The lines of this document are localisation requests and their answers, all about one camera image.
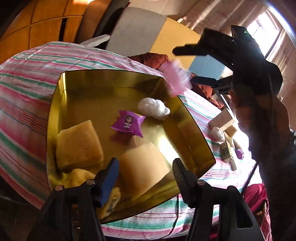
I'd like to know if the small brown sponge block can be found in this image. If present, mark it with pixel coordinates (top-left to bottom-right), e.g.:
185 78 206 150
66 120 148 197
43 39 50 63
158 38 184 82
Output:
224 125 237 138

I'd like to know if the pink hair roller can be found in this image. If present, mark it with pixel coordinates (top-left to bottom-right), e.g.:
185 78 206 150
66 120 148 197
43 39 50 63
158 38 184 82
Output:
159 59 192 97

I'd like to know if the red bedding at edge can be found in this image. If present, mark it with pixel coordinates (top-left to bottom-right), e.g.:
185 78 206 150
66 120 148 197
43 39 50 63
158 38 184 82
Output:
243 184 273 240

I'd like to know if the patterned beige curtain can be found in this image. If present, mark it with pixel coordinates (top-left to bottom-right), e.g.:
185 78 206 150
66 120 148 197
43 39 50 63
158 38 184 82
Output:
178 0 267 35

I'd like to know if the dark red jacket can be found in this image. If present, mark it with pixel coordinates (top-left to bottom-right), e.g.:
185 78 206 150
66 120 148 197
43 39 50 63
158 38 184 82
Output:
129 52 224 109

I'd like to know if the gold metal tin box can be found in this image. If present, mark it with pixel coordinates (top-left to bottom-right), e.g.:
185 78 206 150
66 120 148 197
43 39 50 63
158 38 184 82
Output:
46 69 217 225

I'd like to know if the purple candy wrapper packet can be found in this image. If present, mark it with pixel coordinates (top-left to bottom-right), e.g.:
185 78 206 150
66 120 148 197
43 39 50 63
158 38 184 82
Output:
111 110 145 138

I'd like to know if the yellow sponge block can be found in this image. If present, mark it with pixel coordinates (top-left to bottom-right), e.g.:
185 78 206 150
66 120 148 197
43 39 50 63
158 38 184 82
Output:
56 120 104 172

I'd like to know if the orange wooden wardrobe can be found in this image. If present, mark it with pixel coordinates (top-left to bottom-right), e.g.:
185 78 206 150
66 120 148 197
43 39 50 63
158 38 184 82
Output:
0 0 93 64

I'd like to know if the white plastic bag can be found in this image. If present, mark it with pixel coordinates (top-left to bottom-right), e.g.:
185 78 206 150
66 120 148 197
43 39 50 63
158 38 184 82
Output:
211 126 225 143
137 97 171 121

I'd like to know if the beige medicine carton box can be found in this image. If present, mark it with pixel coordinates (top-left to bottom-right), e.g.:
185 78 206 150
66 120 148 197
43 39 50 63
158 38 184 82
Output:
209 108 236 131

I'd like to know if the striped pink green bedsheet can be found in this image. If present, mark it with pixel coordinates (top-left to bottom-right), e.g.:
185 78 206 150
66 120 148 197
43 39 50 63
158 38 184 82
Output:
0 41 261 240

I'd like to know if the purple plastic cap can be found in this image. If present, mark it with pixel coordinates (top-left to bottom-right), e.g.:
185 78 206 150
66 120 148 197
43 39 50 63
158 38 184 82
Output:
235 149 244 160

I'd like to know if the green yellow snack packet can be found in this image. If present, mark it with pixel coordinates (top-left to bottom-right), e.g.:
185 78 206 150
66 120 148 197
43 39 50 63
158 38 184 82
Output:
220 141 234 163

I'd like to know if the tan sponge block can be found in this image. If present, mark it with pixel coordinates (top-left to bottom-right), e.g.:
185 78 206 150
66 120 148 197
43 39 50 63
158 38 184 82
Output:
119 143 171 200

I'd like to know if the grey yellow blue armchair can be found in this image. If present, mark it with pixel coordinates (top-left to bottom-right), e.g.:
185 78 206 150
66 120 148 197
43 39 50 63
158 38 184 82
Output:
79 6 234 80

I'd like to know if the white foam block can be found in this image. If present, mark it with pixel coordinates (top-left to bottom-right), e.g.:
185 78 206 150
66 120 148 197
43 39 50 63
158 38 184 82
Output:
229 160 237 171

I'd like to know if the yellow knitted sock roll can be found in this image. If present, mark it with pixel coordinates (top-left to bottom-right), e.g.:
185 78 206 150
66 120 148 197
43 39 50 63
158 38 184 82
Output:
61 168 122 219

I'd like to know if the person right hand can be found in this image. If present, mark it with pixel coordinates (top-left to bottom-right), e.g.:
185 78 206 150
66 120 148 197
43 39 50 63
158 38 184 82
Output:
229 89 291 162

